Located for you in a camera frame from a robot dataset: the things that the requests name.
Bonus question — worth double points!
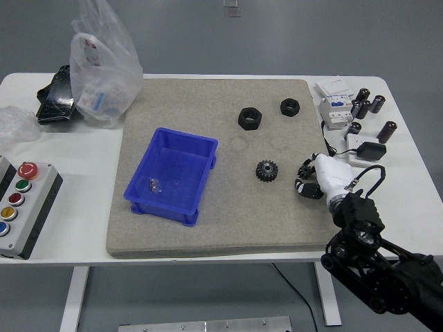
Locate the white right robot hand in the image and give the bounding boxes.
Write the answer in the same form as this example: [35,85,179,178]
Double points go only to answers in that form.
[293,151,354,203]

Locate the large black gear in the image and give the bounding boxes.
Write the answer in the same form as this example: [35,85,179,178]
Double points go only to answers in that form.
[255,159,280,183]

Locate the small black hex nut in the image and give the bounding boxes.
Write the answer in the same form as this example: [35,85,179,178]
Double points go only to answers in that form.
[279,98,302,118]

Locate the large black hex nut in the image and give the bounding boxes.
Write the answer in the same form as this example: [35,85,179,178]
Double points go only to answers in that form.
[237,107,263,131]

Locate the blue plastic box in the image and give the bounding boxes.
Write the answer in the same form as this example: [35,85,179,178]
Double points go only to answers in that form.
[123,127,219,228]

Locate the grey push-button control box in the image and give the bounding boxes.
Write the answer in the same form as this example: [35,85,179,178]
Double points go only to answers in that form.
[0,161,64,260]

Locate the black power adapter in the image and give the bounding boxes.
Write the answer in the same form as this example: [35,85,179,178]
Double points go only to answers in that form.
[356,141,387,162]

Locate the white circuit breaker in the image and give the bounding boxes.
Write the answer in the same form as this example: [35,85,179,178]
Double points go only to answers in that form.
[318,95,354,131]

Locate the white table leg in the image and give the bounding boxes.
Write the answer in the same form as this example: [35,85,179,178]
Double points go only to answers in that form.
[59,266,90,332]
[313,261,343,326]

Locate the grey-brown mat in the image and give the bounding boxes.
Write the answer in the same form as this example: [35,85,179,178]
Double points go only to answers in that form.
[105,78,343,259]

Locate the silver metal plate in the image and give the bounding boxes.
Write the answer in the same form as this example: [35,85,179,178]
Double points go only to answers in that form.
[118,315,292,332]

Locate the blue and white packets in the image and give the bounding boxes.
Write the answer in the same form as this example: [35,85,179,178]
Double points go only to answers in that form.
[78,84,123,118]

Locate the clear plastic bag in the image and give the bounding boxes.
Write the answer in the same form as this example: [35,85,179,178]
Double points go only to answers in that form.
[69,0,144,130]

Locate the black wrapped plastic part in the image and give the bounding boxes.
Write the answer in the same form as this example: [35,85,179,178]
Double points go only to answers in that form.
[35,64,84,126]

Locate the crumpled clear plastic wrap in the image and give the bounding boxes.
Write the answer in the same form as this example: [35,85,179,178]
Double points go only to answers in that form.
[0,105,41,148]

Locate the black adapter cord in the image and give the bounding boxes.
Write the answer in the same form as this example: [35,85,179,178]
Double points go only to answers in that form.
[320,120,359,160]

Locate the white switch plate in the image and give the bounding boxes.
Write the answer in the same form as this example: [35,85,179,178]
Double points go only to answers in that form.
[314,78,354,100]

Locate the black floor cable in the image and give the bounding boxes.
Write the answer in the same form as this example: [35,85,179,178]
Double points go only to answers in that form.
[271,262,318,332]

